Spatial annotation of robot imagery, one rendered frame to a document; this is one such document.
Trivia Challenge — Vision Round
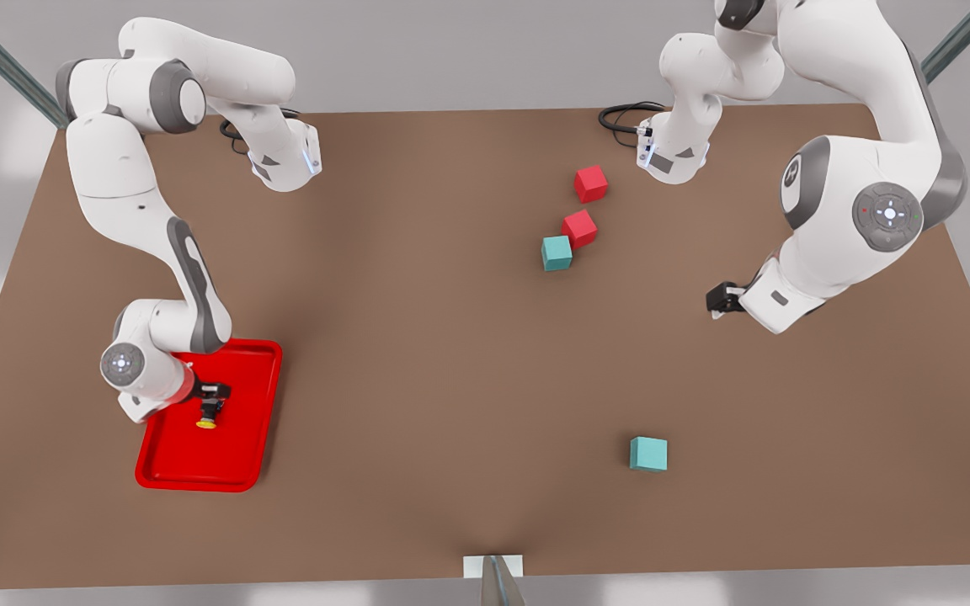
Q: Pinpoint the teal cube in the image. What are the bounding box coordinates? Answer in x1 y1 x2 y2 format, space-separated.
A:
541 235 574 273
629 436 669 473

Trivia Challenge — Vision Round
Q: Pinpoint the red plastic tray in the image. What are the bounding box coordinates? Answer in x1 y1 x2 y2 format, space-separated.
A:
135 338 284 492

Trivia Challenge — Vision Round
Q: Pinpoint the black cable loop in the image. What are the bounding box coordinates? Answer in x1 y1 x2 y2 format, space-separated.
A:
598 101 668 147
219 108 302 157

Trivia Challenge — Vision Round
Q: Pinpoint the red cube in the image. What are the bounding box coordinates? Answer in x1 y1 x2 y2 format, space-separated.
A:
561 209 600 249
573 165 610 204

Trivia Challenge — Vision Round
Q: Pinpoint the white post foot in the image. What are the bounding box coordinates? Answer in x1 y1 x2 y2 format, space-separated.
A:
462 555 525 579

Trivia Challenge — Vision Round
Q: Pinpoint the silver frame post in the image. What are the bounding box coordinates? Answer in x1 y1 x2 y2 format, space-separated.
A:
921 0 970 83
0 0 71 130
480 555 528 606

